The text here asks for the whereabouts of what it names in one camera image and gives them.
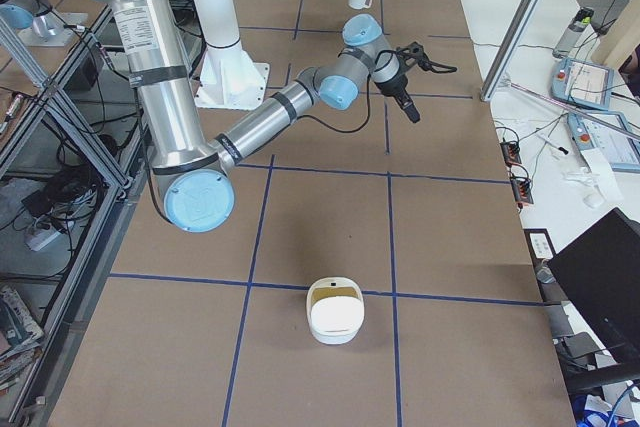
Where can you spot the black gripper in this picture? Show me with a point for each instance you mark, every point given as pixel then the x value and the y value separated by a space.
pixel 395 88

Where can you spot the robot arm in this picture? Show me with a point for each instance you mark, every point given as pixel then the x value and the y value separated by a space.
pixel 201 134

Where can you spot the orange circuit board far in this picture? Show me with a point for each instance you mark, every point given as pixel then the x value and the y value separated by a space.
pixel 511 152

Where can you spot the orange circuit board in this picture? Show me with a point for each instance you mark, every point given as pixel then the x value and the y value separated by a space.
pixel 522 190
pixel 511 152

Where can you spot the orange circuit board near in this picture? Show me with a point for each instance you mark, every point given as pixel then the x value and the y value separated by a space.
pixel 522 190

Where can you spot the grey water bottle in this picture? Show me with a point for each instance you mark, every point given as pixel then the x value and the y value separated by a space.
pixel 573 32

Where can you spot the teach pendant far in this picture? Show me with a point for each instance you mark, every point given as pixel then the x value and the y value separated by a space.
pixel 582 84

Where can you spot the teach pendant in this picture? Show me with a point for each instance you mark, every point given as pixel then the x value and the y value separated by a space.
pixel 582 84
pixel 621 152

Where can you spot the white label card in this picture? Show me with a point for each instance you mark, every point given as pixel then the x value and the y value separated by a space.
pixel 541 246

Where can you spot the teach pendant near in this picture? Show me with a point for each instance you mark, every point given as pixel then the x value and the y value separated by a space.
pixel 621 152

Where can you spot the white lidded container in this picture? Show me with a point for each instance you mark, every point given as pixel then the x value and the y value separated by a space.
pixel 335 310

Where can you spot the black laptop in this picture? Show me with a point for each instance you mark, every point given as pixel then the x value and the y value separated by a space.
pixel 599 273

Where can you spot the white power strip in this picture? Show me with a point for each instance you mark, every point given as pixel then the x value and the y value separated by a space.
pixel 38 238

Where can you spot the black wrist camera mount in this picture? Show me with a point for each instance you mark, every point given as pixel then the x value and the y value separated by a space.
pixel 413 55

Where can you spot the aluminium frame post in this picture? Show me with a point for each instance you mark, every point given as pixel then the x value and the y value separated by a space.
pixel 508 48

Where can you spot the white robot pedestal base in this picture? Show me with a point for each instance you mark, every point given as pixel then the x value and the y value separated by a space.
pixel 229 78

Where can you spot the aluminium table frame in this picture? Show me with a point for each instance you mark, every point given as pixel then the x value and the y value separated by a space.
pixel 70 159

